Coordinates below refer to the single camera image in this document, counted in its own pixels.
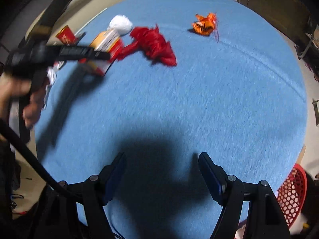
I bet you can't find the red packet near table edge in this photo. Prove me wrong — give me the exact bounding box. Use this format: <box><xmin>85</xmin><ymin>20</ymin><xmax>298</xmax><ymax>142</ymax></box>
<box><xmin>55</xmin><ymin>25</ymin><xmax>76</xmax><ymax>46</ymax></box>

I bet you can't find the yellow and white carton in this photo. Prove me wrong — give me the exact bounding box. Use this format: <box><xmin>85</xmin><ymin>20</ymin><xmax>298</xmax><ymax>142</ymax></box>
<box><xmin>80</xmin><ymin>30</ymin><xmax>124</xmax><ymax>76</ymax></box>

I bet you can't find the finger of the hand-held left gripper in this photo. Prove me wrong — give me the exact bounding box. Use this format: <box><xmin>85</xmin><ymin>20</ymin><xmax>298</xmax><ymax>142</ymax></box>
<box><xmin>58</xmin><ymin>45</ymin><xmax>111</xmax><ymax>61</ymax></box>

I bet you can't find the white crumpled paper ball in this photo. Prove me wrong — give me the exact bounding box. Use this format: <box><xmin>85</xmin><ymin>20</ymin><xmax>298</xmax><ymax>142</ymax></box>
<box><xmin>108</xmin><ymin>14</ymin><xmax>134</xmax><ymax>36</ymax></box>

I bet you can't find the white thin rod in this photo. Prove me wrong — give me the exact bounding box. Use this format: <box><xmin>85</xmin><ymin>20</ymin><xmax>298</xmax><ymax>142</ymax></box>
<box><xmin>74</xmin><ymin>7</ymin><xmax>108</xmax><ymax>35</ymax></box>

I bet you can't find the red plastic bag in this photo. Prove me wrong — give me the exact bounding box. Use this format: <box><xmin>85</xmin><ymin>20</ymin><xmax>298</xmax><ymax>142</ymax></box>
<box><xmin>117</xmin><ymin>24</ymin><xmax>178</xmax><ymax>67</ymax></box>

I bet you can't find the clear plastic packaging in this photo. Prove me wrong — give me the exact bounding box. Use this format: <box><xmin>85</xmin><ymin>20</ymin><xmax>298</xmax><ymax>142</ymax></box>
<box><xmin>43</xmin><ymin>61</ymin><xmax>66</xmax><ymax>110</ymax></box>

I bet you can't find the orange plastic bag bundle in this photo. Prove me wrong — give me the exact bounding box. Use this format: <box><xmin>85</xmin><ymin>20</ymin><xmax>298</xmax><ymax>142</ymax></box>
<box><xmin>191</xmin><ymin>12</ymin><xmax>221</xmax><ymax>43</ymax></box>

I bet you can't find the person's left hand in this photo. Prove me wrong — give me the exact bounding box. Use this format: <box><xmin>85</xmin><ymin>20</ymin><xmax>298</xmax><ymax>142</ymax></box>
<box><xmin>0</xmin><ymin>78</ymin><xmax>46</xmax><ymax>129</ymax></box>

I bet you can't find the red plastic basket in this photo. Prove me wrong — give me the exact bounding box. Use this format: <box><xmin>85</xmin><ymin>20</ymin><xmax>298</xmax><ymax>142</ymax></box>
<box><xmin>277</xmin><ymin>164</ymin><xmax>307</xmax><ymax>228</ymax></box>

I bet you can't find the black cable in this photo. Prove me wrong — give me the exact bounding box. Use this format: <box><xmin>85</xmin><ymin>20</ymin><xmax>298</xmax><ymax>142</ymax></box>
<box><xmin>0</xmin><ymin>118</ymin><xmax>83</xmax><ymax>200</ymax></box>

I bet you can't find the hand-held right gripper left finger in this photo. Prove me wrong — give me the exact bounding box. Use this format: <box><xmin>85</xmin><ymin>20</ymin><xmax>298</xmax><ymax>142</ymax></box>
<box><xmin>37</xmin><ymin>152</ymin><xmax>127</xmax><ymax>239</ymax></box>

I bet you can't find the wooden door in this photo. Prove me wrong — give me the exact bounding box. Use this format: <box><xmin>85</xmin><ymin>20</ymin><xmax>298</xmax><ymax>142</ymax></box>
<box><xmin>237</xmin><ymin>0</ymin><xmax>312</xmax><ymax>45</ymax></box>

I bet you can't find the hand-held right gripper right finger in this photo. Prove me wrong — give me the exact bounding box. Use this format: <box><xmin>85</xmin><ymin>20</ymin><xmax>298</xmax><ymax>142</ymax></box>
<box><xmin>198</xmin><ymin>152</ymin><xmax>292</xmax><ymax>239</ymax></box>

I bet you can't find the white stool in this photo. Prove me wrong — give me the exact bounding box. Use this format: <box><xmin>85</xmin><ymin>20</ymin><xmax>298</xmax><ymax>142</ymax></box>
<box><xmin>295</xmin><ymin>33</ymin><xmax>315</xmax><ymax>60</ymax></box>

